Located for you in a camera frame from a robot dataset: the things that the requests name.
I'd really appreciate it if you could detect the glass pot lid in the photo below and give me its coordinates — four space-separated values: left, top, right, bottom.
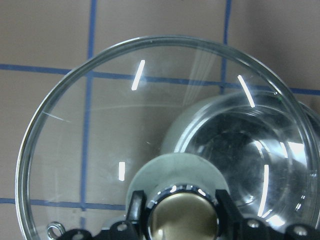
15 35 320 240

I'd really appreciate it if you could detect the pale green electric pot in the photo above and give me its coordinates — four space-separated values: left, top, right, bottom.
160 91 320 230

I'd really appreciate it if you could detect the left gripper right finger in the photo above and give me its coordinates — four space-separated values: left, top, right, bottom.
215 189 242 223

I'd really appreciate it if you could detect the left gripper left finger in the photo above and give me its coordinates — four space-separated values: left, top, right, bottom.
126 190 146 223

